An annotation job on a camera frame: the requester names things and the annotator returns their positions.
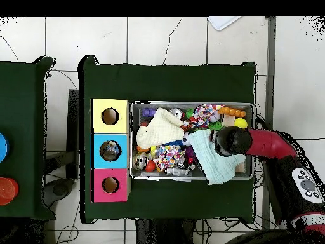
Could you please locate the crushed silver can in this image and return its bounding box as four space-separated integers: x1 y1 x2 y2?
132 152 152 170

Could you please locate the cream waffle cloth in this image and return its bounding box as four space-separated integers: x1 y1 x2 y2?
136 107 185 150

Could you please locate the white tray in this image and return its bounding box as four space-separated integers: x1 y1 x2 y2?
207 16 242 31

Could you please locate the mint green waffle cloth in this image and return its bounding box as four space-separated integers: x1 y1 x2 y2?
189 128 246 185

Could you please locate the black metal stand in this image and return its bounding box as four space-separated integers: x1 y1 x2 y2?
44 88 79 179

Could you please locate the orange plastic toy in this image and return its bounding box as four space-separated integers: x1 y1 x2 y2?
218 105 247 118

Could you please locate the blue round lid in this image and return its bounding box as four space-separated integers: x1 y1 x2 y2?
0 133 10 163

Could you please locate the large colourful spotted cloth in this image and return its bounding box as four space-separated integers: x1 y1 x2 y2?
190 103 224 128

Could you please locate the wooden box with three holes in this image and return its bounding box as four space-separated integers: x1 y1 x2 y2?
90 98 132 203

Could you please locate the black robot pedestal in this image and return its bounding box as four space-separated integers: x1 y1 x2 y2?
135 219 196 244

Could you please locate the orange tiger plush toy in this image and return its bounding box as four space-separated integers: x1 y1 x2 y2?
180 119 194 132

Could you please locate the dark green side table cloth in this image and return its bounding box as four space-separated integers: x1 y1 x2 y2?
0 56 56 220

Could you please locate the crumpled colourful spotted cloth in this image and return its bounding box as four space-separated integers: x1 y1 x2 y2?
152 145 186 172

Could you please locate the silver wire mesh bin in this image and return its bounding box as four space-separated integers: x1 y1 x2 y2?
129 100 255 182

